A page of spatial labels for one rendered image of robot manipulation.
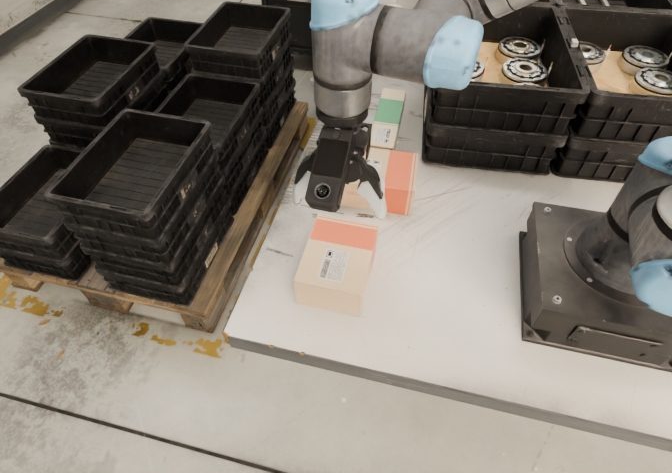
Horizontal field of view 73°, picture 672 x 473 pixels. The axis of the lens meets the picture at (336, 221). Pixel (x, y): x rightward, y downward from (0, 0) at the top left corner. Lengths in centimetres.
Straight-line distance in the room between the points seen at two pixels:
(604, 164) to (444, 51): 71
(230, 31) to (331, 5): 167
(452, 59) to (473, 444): 122
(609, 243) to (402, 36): 49
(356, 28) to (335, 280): 42
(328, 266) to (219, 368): 87
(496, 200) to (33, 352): 154
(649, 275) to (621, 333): 23
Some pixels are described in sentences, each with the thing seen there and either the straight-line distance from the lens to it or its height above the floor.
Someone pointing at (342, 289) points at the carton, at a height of 77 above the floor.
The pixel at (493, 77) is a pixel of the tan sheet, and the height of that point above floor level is 83.
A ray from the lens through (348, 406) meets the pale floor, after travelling 151.
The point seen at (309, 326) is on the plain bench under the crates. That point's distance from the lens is 82.
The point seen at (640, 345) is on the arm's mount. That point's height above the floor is 76.
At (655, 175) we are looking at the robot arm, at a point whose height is 101.
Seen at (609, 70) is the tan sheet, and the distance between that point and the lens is 136.
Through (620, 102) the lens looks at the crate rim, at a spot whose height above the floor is 92.
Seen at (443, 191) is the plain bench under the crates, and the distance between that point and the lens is 105.
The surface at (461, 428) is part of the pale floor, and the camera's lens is 153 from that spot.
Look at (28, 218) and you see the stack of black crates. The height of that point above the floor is 27.
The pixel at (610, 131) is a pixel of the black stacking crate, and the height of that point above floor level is 84.
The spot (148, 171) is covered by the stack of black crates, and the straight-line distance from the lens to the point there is 150.
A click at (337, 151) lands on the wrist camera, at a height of 103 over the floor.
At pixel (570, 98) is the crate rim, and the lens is 103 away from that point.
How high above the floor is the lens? 143
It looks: 49 degrees down
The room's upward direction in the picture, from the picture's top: straight up
